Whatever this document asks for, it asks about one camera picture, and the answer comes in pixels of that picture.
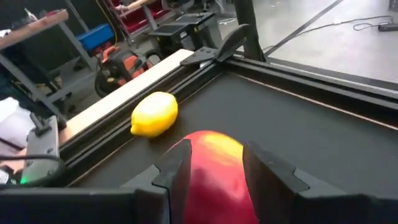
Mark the grey metal box green light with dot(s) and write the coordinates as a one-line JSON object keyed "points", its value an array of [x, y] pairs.
{"points": [[40, 149]]}

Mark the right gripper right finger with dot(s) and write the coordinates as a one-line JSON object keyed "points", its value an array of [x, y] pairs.
{"points": [[267, 186]]}

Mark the yellow lemon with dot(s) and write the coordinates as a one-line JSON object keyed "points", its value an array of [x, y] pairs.
{"points": [[154, 113]]}

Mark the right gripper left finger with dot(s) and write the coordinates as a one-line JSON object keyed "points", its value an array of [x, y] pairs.
{"points": [[174, 186]]}

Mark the orange black vacuum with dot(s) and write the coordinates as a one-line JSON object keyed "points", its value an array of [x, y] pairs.
{"points": [[124, 67]]}

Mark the red shelf rack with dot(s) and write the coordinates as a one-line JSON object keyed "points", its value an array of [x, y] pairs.
{"points": [[140, 18]]}

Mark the black corner clamp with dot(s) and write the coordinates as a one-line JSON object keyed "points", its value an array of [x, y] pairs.
{"points": [[230, 43]]}

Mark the grey metal workbench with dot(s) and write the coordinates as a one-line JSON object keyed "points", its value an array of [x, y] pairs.
{"points": [[34, 26]]}

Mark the red yellow apple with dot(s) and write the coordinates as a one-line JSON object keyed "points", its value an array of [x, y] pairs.
{"points": [[217, 174]]}

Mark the black stand pole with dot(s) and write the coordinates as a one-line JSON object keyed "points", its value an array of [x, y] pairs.
{"points": [[247, 28]]}

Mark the blue plastic bin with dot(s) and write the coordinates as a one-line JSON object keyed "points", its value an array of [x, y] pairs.
{"points": [[96, 36]]}

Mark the black equipment cases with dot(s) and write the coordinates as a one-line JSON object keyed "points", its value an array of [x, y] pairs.
{"points": [[186, 31]]}

